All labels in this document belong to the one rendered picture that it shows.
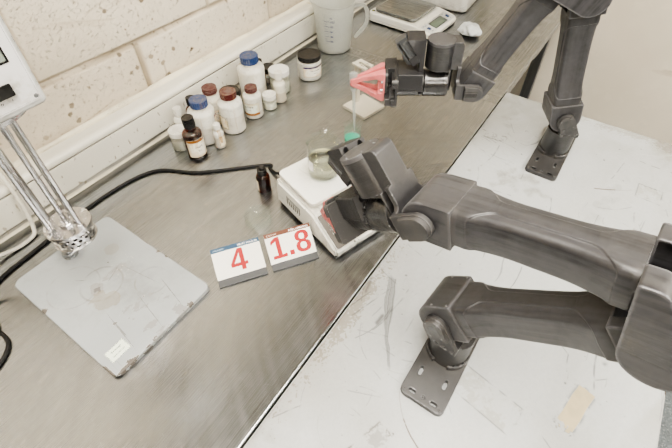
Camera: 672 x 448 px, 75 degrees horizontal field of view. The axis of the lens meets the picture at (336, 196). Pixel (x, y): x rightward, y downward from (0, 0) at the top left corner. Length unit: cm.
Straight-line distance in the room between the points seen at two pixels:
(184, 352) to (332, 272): 28
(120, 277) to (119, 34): 52
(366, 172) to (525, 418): 44
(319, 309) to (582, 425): 43
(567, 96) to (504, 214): 59
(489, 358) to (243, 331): 40
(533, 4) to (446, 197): 50
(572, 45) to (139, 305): 93
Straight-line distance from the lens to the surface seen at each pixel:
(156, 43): 116
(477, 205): 50
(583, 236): 48
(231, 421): 73
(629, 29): 210
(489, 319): 60
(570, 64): 102
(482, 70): 96
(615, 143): 129
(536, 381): 80
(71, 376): 84
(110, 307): 87
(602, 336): 53
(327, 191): 84
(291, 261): 84
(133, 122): 112
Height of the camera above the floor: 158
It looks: 46 degrees down
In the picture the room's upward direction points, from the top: straight up
